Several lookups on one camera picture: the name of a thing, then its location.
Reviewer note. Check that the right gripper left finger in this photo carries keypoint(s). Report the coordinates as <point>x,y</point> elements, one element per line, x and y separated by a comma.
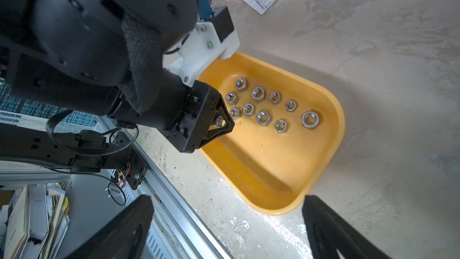
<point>124,237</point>

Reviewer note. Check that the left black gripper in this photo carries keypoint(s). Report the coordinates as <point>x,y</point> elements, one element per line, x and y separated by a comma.
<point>204,119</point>

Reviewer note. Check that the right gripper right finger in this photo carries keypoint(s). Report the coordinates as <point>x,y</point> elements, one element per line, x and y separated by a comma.
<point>331,237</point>

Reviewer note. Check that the yellow plastic storage box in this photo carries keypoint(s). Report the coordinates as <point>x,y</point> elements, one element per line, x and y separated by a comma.
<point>271,171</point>

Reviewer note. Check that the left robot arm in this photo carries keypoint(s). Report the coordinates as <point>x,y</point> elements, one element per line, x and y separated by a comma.
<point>136,62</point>

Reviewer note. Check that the stack of books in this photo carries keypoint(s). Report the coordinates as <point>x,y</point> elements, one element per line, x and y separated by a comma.
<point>34,221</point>

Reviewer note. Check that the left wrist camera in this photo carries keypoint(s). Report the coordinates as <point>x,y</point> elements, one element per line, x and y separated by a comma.
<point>214,37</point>

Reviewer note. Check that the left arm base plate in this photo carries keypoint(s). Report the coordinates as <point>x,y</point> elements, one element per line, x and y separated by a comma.
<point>133,169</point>

